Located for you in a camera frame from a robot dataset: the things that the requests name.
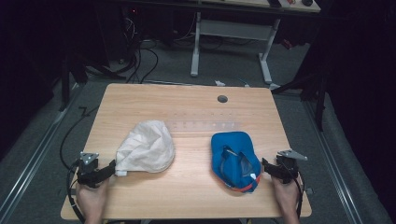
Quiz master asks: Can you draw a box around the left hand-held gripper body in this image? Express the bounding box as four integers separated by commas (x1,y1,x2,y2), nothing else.
75,151,108,189

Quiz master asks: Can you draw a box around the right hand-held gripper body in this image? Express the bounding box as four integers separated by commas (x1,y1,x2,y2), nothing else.
274,148,309,185

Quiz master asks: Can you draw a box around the blue baseball cap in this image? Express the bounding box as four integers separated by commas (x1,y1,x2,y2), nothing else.
210,131,262,194

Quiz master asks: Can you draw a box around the white cloth cap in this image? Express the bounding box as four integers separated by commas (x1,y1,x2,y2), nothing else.
115,119,176,177

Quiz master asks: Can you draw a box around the person's left hand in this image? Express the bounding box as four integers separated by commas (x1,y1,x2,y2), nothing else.
75,178,110,217

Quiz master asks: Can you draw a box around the person's right hand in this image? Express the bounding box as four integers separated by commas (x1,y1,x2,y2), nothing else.
271,174,303,216

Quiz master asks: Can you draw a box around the black metal stand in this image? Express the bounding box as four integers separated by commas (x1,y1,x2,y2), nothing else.
59,52,127,112
271,66,330,132

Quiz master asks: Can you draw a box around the white-framed desk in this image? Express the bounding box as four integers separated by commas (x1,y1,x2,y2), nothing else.
190,0,321,86

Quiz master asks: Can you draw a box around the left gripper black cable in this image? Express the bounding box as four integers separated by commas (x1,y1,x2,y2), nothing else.
65,159,87,224

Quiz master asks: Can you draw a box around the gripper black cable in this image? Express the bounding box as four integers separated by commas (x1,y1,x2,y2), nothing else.
294,174,304,218
65,159,87,224

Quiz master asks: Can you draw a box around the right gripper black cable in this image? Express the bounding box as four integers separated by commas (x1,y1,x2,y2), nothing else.
294,174,304,218

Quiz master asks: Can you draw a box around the black floor cable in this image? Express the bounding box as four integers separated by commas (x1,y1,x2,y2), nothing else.
59,105,100,172

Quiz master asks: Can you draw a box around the metal floor rail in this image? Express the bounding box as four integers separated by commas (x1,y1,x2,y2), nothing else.
303,99,363,224
0,82,85,223

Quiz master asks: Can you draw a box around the bundle of black cables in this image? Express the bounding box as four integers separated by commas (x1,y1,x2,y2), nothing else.
118,12,160,84

